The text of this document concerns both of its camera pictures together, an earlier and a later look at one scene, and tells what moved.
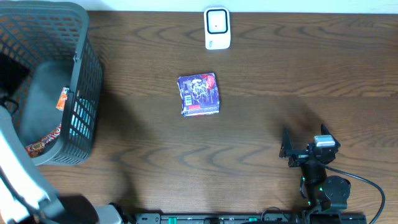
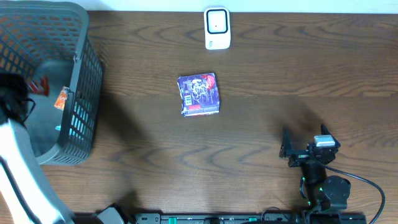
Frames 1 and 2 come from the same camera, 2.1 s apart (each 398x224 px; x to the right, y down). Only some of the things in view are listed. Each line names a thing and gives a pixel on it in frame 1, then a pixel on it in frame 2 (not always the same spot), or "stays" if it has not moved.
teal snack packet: x=83 y=117 stays
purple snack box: x=199 y=94 stays
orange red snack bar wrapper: x=33 y=148 → x=42 y=87
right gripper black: x=299 y=157 stays
